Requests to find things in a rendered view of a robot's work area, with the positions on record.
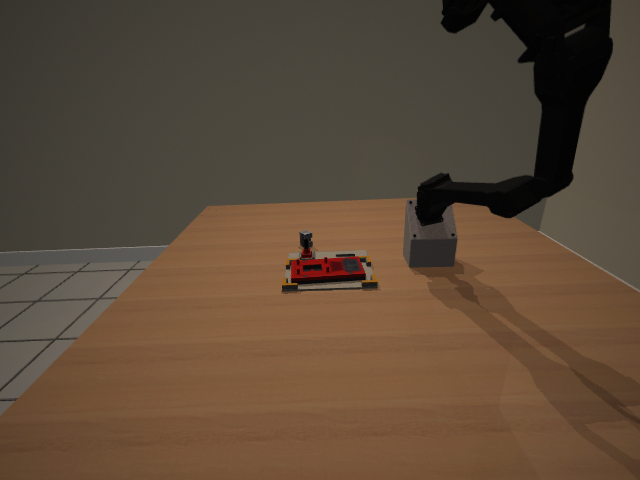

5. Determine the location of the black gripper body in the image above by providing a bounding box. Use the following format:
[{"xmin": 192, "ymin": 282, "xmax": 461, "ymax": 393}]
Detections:
[{"xmin": 441, "ymin": 0, "xmax": 521, "ymax": 34}]

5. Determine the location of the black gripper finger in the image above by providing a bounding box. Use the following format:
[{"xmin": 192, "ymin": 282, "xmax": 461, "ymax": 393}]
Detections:
[{"xmin": 442, "ymin": 0, "xmax": 455, "ymax": 15}]

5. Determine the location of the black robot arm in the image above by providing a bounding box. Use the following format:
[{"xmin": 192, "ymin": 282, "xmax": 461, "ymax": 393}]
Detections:
[{"xmin": 415, "ymin": 0, "xmax": 613, "ymax": 226}]

